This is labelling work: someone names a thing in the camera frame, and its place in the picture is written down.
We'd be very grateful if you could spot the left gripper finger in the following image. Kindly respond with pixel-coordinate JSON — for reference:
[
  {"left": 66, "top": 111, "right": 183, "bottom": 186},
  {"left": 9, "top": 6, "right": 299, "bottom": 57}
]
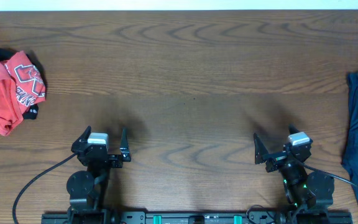
[
  {"left": 120, "top": 128, "right": 130, "bottom": 156},
  {"left": 78, "top": 126, "right": 91, "bottom": 142}
]

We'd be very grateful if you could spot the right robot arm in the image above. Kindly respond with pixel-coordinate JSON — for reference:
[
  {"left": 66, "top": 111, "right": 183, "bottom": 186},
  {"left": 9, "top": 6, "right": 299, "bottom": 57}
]
[{"left": 253, "top": 126, "right": 334, "bottom": 223}]

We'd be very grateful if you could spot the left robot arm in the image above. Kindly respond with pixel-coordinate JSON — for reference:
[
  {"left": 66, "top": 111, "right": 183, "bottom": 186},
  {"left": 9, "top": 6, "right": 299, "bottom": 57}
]
[{"left": 67, "top": 126, "right": 131, "bottom": 223}]

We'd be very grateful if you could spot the black garment under red shirt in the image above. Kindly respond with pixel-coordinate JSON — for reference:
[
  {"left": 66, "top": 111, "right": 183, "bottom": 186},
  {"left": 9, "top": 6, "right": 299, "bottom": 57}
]
[{"left": 0, "top": 48, "right": 39, "bottom": 119}]

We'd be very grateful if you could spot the red printed t-shirt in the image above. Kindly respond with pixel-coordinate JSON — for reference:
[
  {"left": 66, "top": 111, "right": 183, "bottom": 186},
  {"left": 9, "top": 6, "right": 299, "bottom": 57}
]
[{"left": 0, "top": 51, "right": 47, "bottom": 136}]

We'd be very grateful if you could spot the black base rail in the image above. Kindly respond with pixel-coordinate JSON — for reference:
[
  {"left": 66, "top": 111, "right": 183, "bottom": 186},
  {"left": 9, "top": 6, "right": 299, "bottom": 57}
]
[{"left": 41, "top": 210, "right": 352, "bottom": 224}]

